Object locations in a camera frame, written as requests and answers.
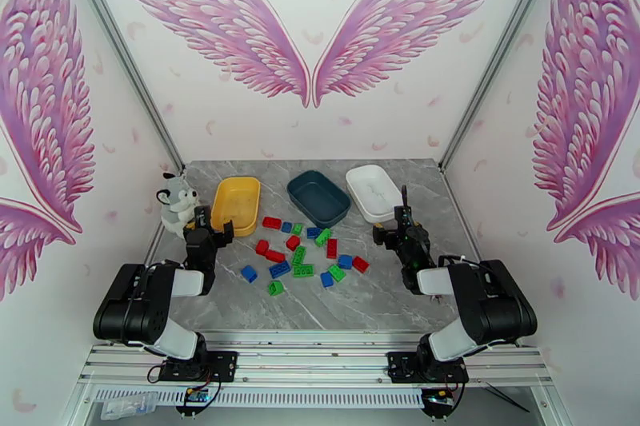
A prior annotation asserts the grey white plush toy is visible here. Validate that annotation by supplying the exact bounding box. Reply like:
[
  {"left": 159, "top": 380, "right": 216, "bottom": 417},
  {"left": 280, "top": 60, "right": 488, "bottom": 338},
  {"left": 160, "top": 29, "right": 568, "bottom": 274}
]
[{"left": 155, "top": 172, "right": 211, "bottom": 240}]

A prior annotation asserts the yellow plastic container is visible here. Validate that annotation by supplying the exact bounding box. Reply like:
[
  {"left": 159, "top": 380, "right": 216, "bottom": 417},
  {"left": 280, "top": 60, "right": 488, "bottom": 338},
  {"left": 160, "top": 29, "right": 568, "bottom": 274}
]
[{"left": 210, "top": 177, "right": 262, "bottom": 238}]

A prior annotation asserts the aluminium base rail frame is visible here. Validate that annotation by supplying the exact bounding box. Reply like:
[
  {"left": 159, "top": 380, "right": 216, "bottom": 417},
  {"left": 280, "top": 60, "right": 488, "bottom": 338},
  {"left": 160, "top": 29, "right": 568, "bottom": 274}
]
[{"left": 77, "top": 329, "right": 556, "bottom": 388}]

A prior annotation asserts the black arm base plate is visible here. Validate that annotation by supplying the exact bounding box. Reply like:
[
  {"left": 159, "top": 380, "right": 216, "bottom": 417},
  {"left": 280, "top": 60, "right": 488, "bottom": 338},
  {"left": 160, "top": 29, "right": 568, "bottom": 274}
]
[
  {"left": 387, "top": 350, "right": 470, "bottom": 384},
  {"left": 158, "top": 350, "right": 238, "bottom": 383}
]

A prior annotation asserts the white slotted cable tray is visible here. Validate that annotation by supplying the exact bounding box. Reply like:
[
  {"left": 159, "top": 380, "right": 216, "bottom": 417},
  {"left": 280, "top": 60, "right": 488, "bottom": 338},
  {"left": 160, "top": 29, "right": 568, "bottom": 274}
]
[{"left": 92, "top": 387, "right": 426, "bottom": 409}]

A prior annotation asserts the dark blue plastic container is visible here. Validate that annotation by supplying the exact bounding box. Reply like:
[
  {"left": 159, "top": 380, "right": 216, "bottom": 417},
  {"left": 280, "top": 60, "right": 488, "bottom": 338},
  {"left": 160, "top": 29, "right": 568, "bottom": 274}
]
[{"left": 286, "top": 169, "right": 352, "bottom": 230}]

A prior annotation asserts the white plastic container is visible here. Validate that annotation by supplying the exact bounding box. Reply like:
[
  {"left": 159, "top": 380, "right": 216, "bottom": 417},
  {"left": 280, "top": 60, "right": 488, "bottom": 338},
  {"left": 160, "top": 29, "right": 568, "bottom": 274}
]
[{"left": 346, "top": 165, "right": 407, "bottom": 225}]

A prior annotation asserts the thin black stick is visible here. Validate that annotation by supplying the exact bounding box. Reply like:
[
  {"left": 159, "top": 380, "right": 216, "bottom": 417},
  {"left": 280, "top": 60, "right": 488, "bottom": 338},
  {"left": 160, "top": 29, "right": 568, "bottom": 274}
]
[{"left": 483, "top": 381, "right": 532, "bottom": 414}]

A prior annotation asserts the clear plastic bag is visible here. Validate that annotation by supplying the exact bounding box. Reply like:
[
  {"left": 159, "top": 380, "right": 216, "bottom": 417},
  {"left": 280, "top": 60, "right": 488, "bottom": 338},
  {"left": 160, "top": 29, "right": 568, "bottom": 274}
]
[{"left": 99, "top": 391, "right": 159, "bottom": 422}]

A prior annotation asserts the aluminium frame post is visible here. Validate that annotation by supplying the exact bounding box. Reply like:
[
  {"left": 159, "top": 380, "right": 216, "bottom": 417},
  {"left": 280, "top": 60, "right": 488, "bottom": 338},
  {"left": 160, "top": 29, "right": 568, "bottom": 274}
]
[
  {"left": 57, "top": 0, "right": 186, "bottom": 178},
  {"left": 438, "top": 0, "right": 576, "bottom": 173}
]

